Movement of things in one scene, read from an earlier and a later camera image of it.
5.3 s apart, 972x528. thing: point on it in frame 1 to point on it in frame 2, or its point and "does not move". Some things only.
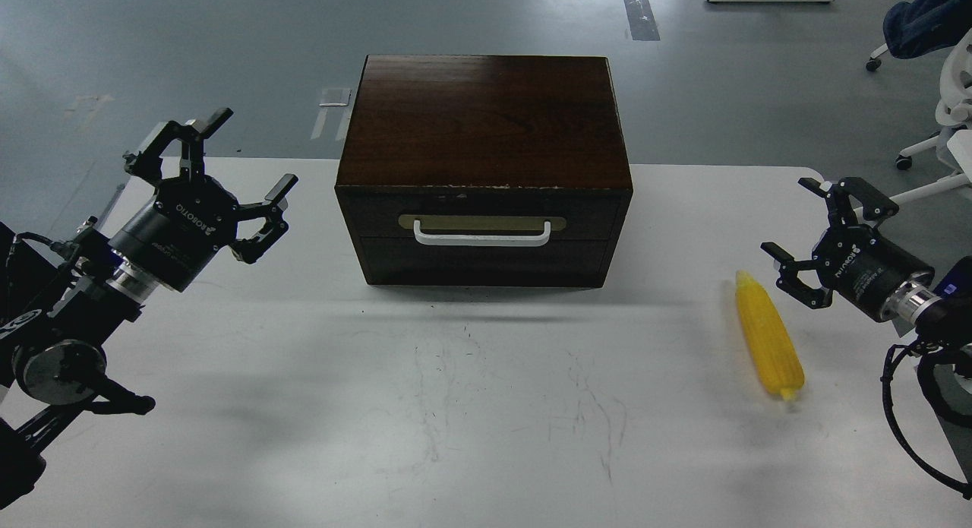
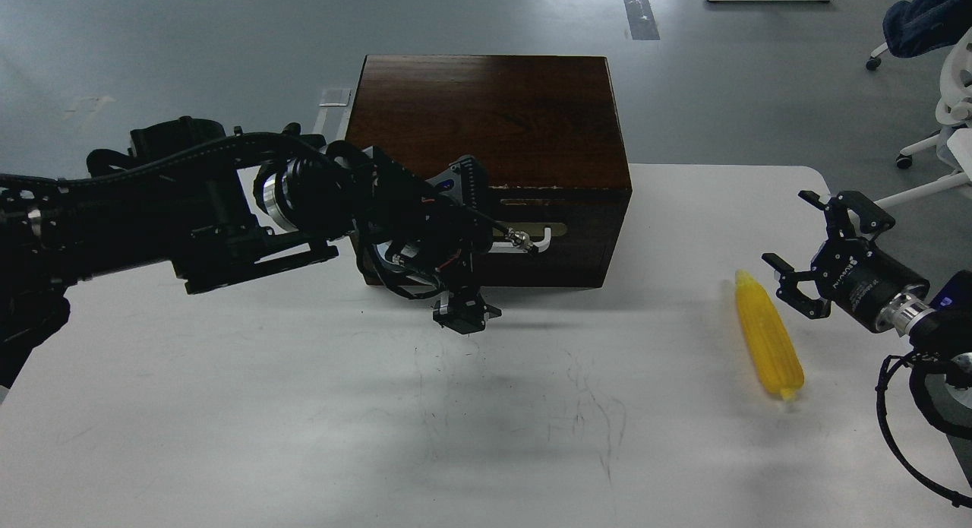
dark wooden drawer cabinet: [484, 171] does not move
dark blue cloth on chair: [938, 18] does not move
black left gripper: [193, 216] to [423, 235]
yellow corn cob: [777, 357] does not move
